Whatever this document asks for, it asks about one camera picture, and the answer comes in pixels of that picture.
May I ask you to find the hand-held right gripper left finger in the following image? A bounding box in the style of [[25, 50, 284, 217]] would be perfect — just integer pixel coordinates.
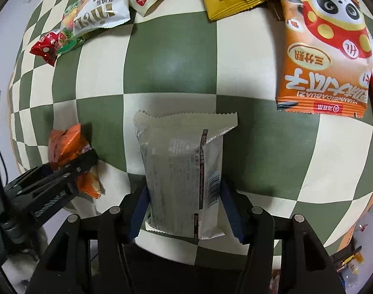
[[25, 184, 151, 294]]

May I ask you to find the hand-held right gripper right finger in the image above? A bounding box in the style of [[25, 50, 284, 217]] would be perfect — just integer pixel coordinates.
[[220, 178, 346, 294]]

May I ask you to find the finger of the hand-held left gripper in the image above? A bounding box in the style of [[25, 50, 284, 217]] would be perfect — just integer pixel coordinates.
[[12, 163, 56, 188], [5, 149, 100, 204]]

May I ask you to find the small orange snack packet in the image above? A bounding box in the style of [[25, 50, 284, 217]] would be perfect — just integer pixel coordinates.
[[48, 124, 102, 199]]

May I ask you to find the silver snack packet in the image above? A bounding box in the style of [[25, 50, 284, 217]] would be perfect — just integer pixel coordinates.
[[134, 109, 238, 239]]

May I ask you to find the green fruit candy packet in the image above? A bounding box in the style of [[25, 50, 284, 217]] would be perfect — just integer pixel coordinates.
[[30, 0, 93, 67]]

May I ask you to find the white snack packet gold print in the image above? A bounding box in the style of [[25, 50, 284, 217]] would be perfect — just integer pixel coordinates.
[[61, 0, 132, 37]]

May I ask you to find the orange panda snack packet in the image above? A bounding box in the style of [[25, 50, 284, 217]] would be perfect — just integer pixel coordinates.
[[274, 0, 373, 119]]

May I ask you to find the green checkered tablecloth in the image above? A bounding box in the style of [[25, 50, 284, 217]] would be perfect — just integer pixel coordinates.
[[9, 0, 373, 267]]

